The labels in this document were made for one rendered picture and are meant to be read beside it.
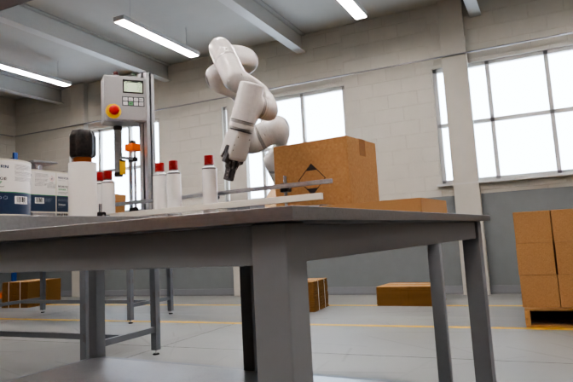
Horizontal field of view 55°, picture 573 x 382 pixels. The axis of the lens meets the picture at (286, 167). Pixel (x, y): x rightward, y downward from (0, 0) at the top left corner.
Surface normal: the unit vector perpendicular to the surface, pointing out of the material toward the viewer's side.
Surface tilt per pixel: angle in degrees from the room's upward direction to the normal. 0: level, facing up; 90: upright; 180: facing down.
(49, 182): 90
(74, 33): 90
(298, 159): 90
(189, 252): 90
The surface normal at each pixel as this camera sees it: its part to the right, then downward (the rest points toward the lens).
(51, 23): 0.90, -0.11
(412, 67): -0.43, -0.09
